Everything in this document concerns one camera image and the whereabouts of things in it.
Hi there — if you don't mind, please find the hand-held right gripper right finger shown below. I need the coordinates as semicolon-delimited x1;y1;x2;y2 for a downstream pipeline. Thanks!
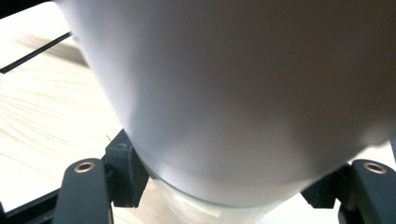
300;161;355;210

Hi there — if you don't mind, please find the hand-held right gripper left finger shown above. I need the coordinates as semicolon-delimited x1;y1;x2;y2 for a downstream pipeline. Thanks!
104;128;150;209

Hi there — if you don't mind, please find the black shelf with wire legs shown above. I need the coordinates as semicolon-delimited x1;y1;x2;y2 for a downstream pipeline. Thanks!
0;31;73;75

